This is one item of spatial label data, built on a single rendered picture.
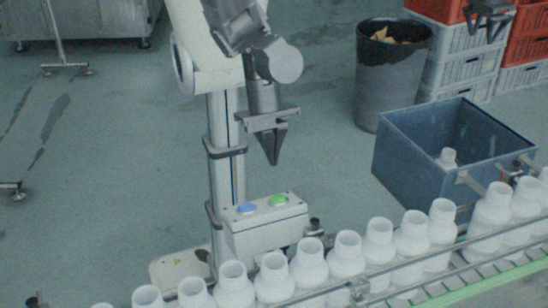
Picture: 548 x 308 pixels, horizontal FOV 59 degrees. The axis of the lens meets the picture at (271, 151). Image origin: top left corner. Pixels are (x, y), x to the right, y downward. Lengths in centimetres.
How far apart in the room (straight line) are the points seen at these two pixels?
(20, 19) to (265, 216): 393
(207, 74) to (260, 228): 45
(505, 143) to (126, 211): 183
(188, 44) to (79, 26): 337
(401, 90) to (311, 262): 234
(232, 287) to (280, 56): 33
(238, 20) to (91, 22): 368
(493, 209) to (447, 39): 230
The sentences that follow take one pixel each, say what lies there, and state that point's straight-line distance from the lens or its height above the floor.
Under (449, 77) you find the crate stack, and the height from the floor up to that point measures 30.
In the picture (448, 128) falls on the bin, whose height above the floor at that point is 83.
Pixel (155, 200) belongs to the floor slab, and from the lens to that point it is 265.
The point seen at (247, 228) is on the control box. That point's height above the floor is 111.
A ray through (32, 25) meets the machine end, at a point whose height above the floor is 25.
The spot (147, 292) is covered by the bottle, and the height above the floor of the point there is 115.
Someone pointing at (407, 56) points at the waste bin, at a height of 56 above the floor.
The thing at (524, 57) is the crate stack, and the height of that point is 27.
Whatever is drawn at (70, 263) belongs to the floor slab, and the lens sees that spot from 245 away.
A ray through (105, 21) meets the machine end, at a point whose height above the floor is 27.
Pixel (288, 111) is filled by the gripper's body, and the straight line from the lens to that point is 81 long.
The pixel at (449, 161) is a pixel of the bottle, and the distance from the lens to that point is 145.
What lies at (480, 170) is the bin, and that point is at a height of 92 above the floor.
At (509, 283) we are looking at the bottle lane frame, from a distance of 102.
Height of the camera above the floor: 168
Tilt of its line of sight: 35 degrees down
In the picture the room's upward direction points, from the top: straight up
